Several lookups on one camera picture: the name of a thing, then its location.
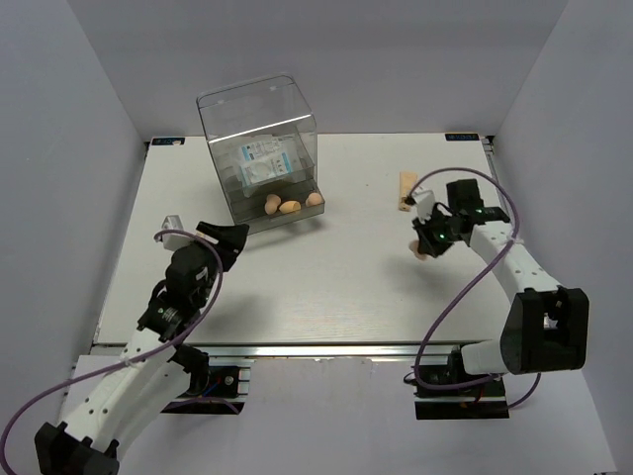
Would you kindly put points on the white blue packet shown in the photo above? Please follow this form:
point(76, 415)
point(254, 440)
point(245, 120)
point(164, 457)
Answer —
point(229, 151)
point(264, 160)

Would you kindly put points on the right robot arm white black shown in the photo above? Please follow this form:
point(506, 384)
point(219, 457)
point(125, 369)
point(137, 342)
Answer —
point(546, 328)

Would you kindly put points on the beige sponge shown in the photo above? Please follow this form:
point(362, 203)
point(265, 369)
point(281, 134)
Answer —
point(272, 204)
point(289, 207)
point(314, 199)
point(413, 246)

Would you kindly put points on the blue label right corner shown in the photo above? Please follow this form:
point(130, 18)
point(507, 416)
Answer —
point(462, 137)

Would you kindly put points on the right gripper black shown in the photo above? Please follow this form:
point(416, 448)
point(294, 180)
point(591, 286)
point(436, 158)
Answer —
point(425, 244)

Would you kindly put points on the blue label corner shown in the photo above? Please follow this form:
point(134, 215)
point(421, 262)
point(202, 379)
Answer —
point(167, 141)
point(462, 137)

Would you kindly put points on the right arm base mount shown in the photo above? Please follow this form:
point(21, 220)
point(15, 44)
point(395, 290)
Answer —
point(481, 402)

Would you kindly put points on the blue label left corner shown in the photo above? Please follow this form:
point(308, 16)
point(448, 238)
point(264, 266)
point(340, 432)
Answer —
point(167, 141)

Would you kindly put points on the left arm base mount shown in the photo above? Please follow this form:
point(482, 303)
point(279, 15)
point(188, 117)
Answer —
point(217, 385)

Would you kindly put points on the clear acrylic drawer organizer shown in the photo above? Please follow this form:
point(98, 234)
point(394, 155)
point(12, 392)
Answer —
point(262, 138)

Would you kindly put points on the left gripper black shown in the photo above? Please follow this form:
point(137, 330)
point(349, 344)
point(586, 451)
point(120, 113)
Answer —
point(231, 239)

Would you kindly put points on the beige makeup tube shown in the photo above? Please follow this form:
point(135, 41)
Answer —
point(406, 181)

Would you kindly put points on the aluminium rail table edge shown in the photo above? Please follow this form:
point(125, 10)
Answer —
point(304, 350)

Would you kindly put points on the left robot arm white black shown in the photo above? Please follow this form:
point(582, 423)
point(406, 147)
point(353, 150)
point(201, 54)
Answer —
point(156, 366)

